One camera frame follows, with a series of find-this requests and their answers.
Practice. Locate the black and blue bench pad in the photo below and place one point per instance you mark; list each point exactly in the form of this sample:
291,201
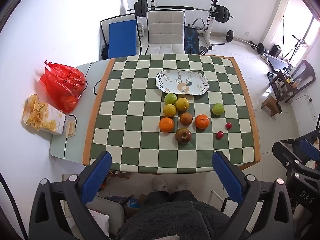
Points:
191,40

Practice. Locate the potato chip box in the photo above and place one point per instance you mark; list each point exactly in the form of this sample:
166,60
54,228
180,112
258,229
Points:
42,116

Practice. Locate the dark red apple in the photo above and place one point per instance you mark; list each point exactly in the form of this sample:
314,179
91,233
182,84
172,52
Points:
183,135

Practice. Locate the green apple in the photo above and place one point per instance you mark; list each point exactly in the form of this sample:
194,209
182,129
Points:
170,98
218,109

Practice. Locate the white padded chair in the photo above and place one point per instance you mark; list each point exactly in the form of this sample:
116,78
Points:
165,32

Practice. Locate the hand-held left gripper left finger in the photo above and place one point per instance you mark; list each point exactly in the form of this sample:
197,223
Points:
96,177

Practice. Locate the treadmill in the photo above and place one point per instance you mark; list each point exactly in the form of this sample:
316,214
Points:
278,62

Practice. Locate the white weight rack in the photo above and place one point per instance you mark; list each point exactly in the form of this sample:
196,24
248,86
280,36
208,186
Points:
211,22

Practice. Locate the wooden stool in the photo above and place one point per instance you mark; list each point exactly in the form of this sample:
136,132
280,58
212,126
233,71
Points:
271,105

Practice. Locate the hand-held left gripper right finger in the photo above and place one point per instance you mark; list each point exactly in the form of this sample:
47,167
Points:
227,175

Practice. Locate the black speaker box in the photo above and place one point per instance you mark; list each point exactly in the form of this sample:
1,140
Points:
277,50

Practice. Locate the red plastic bag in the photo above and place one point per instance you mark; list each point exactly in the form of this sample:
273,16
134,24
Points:
63,85

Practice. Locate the black tripod stand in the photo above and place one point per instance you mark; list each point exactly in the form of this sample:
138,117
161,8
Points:
297,42

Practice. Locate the yellow citrus fruit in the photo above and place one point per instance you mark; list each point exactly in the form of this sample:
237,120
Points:
169,110
182,104

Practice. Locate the grey fuzzy slipper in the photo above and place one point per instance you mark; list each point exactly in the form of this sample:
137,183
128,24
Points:
159,183
182,183

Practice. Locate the grey chair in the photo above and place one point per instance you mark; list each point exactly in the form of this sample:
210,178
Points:
112,207

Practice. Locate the green checkered tablecloth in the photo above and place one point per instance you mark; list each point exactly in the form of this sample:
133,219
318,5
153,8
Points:
130,130

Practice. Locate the small red fruit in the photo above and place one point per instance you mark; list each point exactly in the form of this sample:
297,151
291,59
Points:
219,135
228,125

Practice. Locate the grey weight plate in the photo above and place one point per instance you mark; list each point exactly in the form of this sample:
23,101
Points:
203,51

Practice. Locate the orange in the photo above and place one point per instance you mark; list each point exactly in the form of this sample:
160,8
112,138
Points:
166,124
202,121

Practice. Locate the small floor barbell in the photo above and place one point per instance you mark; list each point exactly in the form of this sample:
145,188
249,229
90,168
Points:
230,35

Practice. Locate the dark wooden chair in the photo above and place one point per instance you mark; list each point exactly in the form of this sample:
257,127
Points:
305,72

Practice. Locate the brown round fruit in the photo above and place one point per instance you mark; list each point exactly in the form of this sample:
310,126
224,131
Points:
186,118

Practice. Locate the floral oval plate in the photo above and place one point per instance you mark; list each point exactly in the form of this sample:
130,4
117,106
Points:
182,82

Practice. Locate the person's dark fleece clothing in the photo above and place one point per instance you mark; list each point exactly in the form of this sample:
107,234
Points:
175,217

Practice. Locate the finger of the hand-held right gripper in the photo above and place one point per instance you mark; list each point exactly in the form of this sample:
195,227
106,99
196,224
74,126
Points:
310,148
286,157

